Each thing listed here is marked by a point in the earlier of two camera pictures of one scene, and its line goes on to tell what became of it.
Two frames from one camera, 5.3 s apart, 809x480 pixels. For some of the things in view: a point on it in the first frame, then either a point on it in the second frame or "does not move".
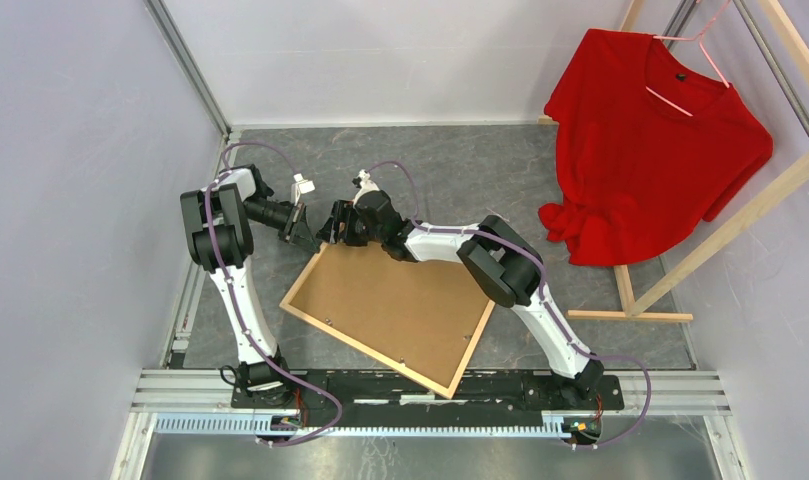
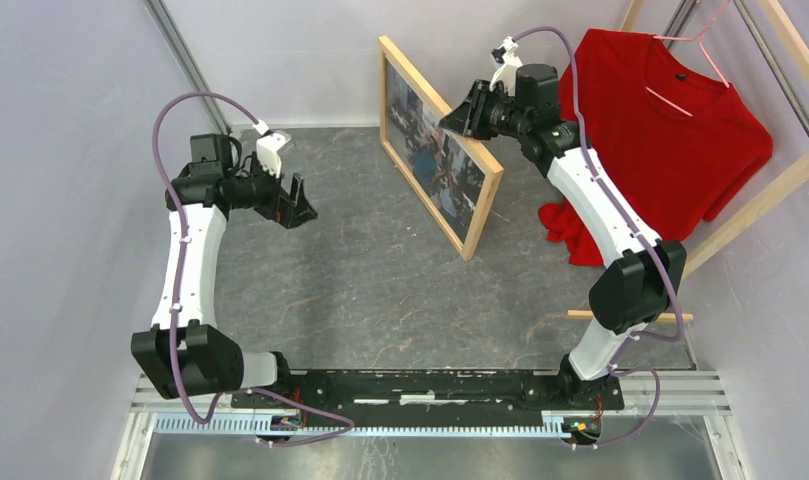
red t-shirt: x=648 y=148 does not move
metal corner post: x=189 y=63 does not move
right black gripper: x=342 y=213 to x=466 y=120
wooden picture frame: x=422 y=319 to x=449 y=232
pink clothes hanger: x=699 y=38 does not move
